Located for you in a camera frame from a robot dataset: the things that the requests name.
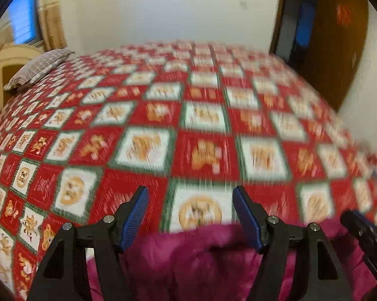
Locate magenta down jacket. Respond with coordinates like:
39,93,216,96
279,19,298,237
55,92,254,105
86,221,377,301

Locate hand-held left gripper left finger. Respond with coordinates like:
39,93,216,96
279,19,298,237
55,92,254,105
27,186,150,301

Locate red checkered printed blanket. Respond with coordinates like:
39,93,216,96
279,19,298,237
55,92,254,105
0,39,377,301

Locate grey patterned pillow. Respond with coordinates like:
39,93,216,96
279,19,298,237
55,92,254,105
3,48,75,91

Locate red paper door decoration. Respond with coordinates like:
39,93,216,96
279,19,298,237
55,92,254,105
336,3,352,26

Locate cream wooden headboard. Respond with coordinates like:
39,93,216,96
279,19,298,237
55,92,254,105
0,44,45,116

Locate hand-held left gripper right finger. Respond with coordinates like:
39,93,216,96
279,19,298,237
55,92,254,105
232,186,354,301

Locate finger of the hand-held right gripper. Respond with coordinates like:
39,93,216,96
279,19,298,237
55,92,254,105
340,210,377,284

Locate beige curtain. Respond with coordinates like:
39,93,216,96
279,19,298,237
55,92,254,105
36,0,67,52

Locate window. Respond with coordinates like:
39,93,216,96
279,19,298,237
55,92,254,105
10,0,40,45

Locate brown wooden door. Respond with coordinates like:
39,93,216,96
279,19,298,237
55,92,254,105
286,0,369,110

